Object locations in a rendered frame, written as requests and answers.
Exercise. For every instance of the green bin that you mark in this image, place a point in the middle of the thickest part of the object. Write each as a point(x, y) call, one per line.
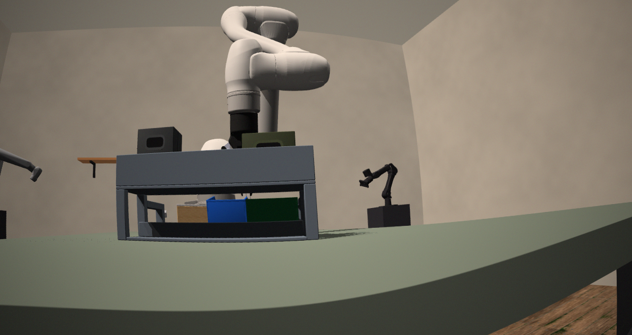
point(272, 209)

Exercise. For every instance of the olive green case with orange latches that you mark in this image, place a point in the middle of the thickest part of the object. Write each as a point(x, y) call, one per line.
point(268, 139)

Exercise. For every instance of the blue bin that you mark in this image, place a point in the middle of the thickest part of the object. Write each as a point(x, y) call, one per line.
point(226, 210)

